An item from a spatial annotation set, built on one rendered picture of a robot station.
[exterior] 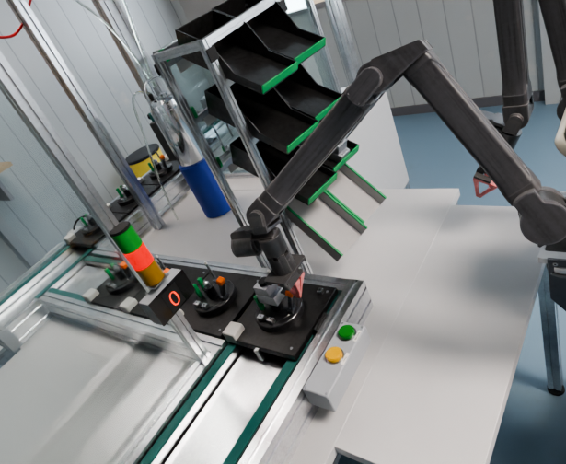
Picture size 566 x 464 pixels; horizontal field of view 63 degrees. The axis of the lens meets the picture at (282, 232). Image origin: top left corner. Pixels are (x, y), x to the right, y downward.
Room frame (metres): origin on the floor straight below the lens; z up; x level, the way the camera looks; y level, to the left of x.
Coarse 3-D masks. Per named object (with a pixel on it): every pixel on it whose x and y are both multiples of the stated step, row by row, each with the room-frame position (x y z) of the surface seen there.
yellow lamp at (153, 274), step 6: (150, 264) 0.92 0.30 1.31; (156, 264) 0.93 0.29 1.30; (144, 270) 0.91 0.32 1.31; (150, 270) 0.92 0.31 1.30; (156, 270) 0.92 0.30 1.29; (144, 276) 0.91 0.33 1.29; (150, 276) 0.91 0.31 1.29; (156, 276) 0.92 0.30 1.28; (162, 276) 0.93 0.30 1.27; (144, 282) 0.92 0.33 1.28; (150, 282) 0.91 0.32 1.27; (156, 282) 0.91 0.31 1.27
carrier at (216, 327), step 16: (224, 272) 1.29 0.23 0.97; (208, 288) 1.16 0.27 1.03; (240, 288) 1.17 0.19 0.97; (192, 304) 1.17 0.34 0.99; (208, 304) 1.13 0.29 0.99; (224, 304) 1.10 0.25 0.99; (240, 304) 1.09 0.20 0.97; (192, 320) 1.12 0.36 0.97; (208, 320) 1.09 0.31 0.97; (224, 320) 1.06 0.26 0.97; (224, 336) 1.01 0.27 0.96
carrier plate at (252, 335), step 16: (304, 288) 1.04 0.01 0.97; (336, 288) 0.98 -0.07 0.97; (256, 304) 1.06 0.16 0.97; (304, 304) 0.97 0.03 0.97; (320, 304) 0.95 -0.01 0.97; (240, 320) 1.02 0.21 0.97; (304, 320) 0.91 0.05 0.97; (240, 336) 0.96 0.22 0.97; (256, 336) 0.94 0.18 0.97; (272, 336) 0.91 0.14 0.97; (288, 336) 0.89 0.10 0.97; (304, 336) 0.86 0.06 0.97; (272, 352) 0.86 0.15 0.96; (288, 352) 0.84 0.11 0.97
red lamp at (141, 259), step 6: (144, 246) 0.94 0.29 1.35; (132, 252) 0.92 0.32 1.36; (138, 252) 0.92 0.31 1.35; (144, 252) 0.92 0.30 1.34; (126, 258) 0.92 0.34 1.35; (132, 258) 0.91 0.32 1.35; (138, 258) 0.91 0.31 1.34; (144, 258) 0.92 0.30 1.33; (150, 258) 0.93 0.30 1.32; (132, 264) 0.92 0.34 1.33; (138, 264) 0.91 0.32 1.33; (144, 264) 0.91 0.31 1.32; (138, 270) 0.92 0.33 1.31
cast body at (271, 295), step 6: (264, 276) 0.99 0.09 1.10; (258, 282) 0.99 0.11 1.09; (264, 282) 0.97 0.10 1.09; (258, 288) 0.97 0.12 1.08; (264, 288) 0.96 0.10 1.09; (270, 288) 0.96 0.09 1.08; (276, 288) 0.98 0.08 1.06; (282, 288) 0.97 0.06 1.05; (258, 294) 0.98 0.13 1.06; (264, 294) 0.96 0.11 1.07; (270, 294) 0.96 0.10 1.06; (276, 294) 0.96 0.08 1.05; (282, 294) 0.97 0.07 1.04; (264, 300) 0.97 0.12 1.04; (270, 300) 0.96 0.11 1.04; (276, 300) 0.95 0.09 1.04
